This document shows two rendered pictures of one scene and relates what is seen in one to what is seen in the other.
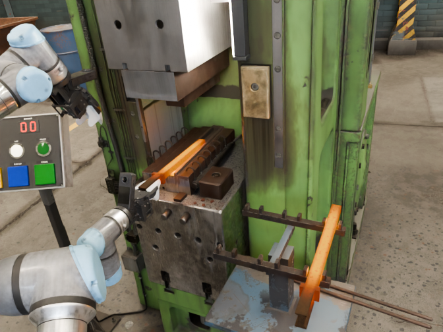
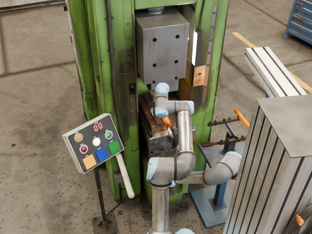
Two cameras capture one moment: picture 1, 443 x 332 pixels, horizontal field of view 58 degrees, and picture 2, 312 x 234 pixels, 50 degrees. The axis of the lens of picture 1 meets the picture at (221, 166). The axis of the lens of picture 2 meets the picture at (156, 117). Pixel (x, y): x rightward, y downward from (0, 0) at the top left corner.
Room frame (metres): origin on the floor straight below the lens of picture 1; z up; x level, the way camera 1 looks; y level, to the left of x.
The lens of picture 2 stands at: (-0.07, 1.59, 2.64)
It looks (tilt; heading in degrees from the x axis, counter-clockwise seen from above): 40 degrees down; 316
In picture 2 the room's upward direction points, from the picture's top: straight up
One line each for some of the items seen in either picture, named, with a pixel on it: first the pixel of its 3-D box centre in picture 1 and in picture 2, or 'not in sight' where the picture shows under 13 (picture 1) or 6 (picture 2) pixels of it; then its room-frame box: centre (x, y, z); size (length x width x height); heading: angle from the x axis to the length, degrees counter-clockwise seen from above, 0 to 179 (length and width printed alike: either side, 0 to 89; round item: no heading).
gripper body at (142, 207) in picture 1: (132, 209); (177, 142); (1.03, 0.29, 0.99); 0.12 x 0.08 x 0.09; 153
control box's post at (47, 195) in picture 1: (66, 249); (99, 186); (1.43, 0.74, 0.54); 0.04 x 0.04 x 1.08; 63
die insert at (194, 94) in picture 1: (194, 84); not in sight; (1.46, 0.07, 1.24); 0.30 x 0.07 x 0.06; 153
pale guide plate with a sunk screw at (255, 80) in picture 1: (256, 92); (198, 75); (1.22, -0.13, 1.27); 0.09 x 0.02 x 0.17; 63
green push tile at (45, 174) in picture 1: (45, 174); (113, 147); (1.30, 0.65, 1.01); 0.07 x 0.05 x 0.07; 88
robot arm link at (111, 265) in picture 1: (101, 265); not in sight; (0.89, 0.38, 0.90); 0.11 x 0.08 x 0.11; 96
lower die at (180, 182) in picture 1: (192, 155); (155, 109); (1.44, 0.11, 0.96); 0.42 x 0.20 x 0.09; 153
